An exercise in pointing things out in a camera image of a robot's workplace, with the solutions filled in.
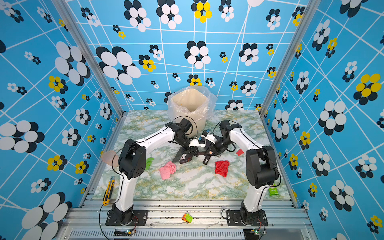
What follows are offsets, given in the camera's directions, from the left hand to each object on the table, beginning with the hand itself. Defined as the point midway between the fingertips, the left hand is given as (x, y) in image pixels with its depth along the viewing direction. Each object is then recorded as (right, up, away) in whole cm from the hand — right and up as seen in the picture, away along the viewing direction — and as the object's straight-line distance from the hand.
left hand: (198, 151), depth 89 cm
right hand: (+6, -1, -1) cm, 6 cm away
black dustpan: (+5, -1, -7) cm, 8 cm away
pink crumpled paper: (-20, -12, -1) cm, 23 cm away
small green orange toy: (-6, -30, -17) cm, 35 cm away
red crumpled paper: (+14, -10, 0) cm, 17 cm away
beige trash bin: (-5, +31, +15) cm, 35 cm away
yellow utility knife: (-49, -21, -8) cm, 54 cm away
